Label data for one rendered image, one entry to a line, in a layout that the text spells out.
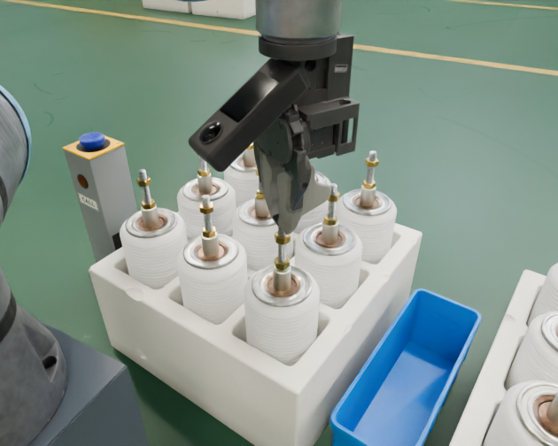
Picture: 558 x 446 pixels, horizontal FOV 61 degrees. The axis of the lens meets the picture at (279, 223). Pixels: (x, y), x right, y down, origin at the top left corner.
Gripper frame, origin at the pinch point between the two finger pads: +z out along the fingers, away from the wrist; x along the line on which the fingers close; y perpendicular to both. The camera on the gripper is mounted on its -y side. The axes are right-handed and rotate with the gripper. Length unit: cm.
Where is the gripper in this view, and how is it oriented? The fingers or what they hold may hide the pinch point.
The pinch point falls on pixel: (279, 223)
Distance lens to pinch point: 53.2
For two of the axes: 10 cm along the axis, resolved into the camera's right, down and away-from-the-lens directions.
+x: -5.1, -4.9, 7.1
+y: 8.6, -3.0, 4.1
